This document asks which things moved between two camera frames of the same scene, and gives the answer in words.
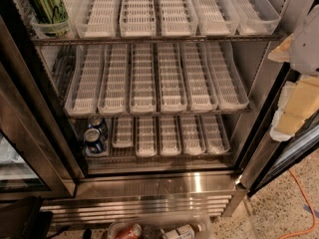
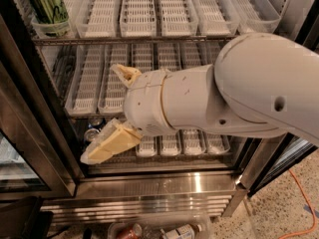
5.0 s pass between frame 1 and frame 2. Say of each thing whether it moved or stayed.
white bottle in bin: stayed
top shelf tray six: stayed
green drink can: stayed
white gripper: moved
